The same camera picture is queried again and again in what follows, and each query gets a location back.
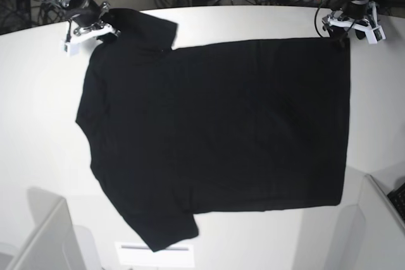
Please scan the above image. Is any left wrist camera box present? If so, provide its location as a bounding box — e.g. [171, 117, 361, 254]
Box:
[366, 26, 386, 44]

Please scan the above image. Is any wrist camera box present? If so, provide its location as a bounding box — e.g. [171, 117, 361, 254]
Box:
[366, 26, 386, 44]
[61, 40, 80, 57]

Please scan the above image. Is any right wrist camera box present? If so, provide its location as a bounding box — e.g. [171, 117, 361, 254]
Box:
[61, 40, 80, 57]

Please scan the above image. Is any white slotted table plate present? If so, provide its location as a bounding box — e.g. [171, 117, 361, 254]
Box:
[115, 242, 195, 268]

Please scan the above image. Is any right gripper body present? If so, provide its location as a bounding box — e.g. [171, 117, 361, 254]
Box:
[64, 0, 109, 44]

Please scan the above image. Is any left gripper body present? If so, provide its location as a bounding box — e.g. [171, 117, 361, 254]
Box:
[321, 1, 380, 35]

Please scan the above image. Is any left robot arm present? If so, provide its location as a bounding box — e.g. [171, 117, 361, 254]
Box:
[321, 0, 385, 44]

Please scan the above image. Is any black T-shirt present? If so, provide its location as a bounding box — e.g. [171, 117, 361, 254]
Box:
[76, 9, 351, 252]

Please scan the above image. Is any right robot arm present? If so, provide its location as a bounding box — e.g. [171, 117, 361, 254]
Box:
[44, 0, 120, 52]

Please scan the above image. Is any black keyboard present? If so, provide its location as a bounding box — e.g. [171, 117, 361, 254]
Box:
[388, 184, 405, 221]

